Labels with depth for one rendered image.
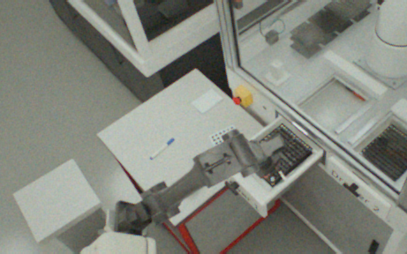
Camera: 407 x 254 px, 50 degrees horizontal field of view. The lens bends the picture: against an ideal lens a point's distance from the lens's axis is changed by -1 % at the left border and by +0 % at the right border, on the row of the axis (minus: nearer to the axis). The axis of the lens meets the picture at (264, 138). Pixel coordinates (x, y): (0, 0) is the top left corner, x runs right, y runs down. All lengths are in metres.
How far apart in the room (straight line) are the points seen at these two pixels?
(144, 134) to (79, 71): 1.64
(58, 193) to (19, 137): 1.42
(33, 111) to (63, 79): 0.33
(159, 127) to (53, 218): 0.58
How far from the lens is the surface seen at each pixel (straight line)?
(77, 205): 1.97
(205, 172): 0.94
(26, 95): 3.64
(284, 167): 1.71
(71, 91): 3.49
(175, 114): 2.07
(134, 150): 2.01
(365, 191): 1.64
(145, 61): 2.14
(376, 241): 1.96
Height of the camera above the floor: 2.35
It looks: 56 degrees down
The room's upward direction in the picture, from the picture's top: 6 degrees counter-clockwise
